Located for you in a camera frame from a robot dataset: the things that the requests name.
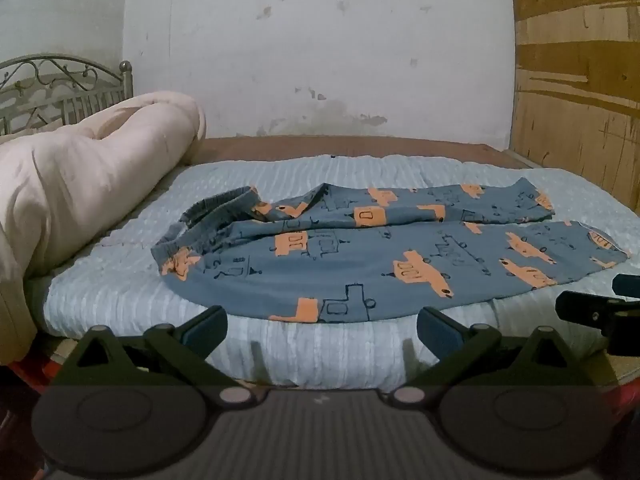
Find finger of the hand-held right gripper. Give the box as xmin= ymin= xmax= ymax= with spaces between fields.
xmin=555 ymin=289 xmax=640 ymax=356
xmin=612 ymin=273 xmax=640 ymax=301

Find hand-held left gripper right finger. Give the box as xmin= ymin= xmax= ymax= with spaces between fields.
xmin=381 ymin=306 xmax=609 ymax=407

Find red bed frame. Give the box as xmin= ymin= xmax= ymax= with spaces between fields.
xmin=0 ymin=347 xmax=71 ymax=411

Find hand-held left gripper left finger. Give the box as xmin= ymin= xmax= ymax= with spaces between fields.
xmin=47 ymin=305 xmax=259 ymax=407

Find plywood panel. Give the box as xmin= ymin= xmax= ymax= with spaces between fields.
xmin=502 ymin=0 xmax=640 ymax=206

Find brown mattress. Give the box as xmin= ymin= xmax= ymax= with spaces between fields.
xmin=192 ymin=136 xmax=532 ymax=170

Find blue pants with orange print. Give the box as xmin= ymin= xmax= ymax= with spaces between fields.
xmin=151 ymin=178 xmax=629 ymax=324

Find light blue textured blanket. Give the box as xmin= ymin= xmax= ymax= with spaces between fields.
xmin=27 ymin=153 xmax=640 ymax=393

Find metal scrollwork headboard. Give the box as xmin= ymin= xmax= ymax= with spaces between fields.
xmin=0 ymin=53 xmax=134 ymax=136

